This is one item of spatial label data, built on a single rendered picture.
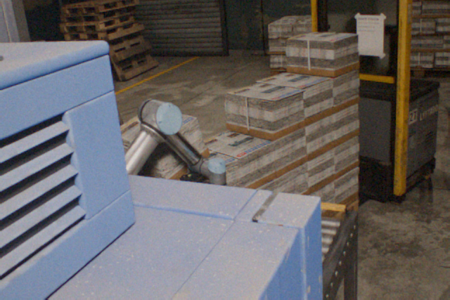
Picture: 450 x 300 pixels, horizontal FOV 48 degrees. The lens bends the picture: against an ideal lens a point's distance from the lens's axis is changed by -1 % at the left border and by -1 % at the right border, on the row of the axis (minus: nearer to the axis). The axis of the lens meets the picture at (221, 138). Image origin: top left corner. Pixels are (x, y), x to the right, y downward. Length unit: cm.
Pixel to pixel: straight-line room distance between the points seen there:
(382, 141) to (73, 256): 359
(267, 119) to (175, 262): 235
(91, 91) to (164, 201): 18
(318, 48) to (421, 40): 441
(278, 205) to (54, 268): 25
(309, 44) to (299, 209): 275
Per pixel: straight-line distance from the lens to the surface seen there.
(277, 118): 283
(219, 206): 58
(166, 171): 238
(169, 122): 191
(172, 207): 59
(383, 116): 391
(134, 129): 254
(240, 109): 294
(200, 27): 1024
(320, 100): 313
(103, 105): 50
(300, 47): 332
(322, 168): 328
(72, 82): 47
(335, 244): 192
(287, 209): 56
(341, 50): 325
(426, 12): 750
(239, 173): 268
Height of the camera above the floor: 181
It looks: 20 degrees down
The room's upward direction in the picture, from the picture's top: 5 degrees counter-clockwise
